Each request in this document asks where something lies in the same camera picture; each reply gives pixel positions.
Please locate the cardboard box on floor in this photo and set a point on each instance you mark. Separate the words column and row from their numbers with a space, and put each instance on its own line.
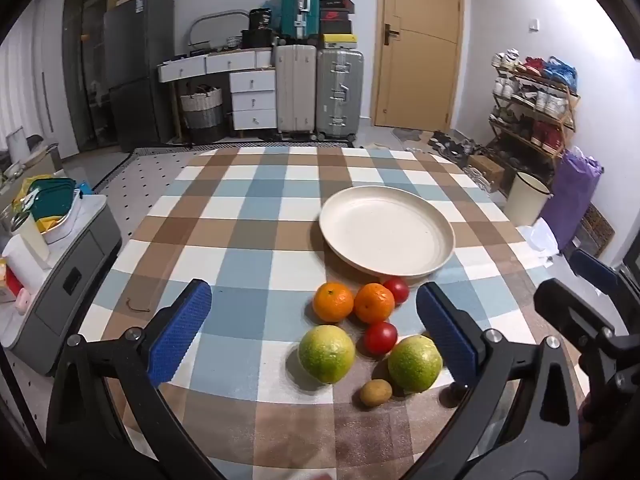
column 491, row 171

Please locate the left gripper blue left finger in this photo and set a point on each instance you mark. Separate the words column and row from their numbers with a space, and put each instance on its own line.
column 85, row 435

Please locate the cream round plate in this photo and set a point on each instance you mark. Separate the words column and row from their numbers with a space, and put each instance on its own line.
column 387, row 231

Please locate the white drawer desk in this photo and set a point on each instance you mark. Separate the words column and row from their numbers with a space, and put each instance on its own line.
column 252, row 82

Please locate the green citrus fruit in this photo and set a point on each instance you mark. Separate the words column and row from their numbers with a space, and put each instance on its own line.
column 326, row 352
column 415, row 363

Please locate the cream trash bin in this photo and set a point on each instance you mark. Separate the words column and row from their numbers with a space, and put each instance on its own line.
column 526, row 199

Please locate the grey side cabinet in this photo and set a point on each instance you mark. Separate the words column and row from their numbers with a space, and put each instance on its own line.
column 78, row 264

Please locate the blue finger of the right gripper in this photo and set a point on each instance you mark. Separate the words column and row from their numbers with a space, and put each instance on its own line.
column 575, row 320
column 599, row 275

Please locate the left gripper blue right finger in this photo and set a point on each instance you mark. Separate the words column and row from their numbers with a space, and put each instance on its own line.
column 517, row 418

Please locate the purple bag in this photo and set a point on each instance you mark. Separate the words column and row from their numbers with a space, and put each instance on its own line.
column 575, row 181

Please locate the oval mirror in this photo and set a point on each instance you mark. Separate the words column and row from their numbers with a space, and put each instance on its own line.
column 217, row 31

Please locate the dark grey refrigerator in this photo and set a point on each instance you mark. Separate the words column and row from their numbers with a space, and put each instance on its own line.
column 138, row 37

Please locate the green yellow bag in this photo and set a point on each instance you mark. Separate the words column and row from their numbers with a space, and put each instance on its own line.
column 46, row 199

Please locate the silver grey suitcase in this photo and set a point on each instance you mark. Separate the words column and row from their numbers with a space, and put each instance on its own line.
column 339, row 93

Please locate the red tomato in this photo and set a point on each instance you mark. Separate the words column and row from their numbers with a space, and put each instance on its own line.
column 399, row 289
column 380, row 338

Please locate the teal suitcase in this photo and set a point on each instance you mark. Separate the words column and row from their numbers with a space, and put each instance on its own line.
column 300, row 19

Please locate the woven laundry basket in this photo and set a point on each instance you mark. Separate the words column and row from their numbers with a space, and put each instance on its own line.
column 203, row 114

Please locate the beige suitcase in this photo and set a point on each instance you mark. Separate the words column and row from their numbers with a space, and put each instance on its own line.
column 296, row 88

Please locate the wooden door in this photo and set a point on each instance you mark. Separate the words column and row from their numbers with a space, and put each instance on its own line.
column 417, row 59

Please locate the orange mandarin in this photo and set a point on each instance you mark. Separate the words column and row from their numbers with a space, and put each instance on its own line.
column 373, row 303
column 333, row 302

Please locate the small brown kiwi fruit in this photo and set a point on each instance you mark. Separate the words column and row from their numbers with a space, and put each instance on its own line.
column 375, row 392

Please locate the wooden shoe rack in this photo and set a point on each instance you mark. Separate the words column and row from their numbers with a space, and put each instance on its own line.
column 535, row 102

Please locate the checkered tablecloth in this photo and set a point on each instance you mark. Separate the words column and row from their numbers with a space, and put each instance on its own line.
column 245, row 221

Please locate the stacked shoe boxes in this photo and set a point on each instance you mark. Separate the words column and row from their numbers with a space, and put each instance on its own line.
column 336, row 24

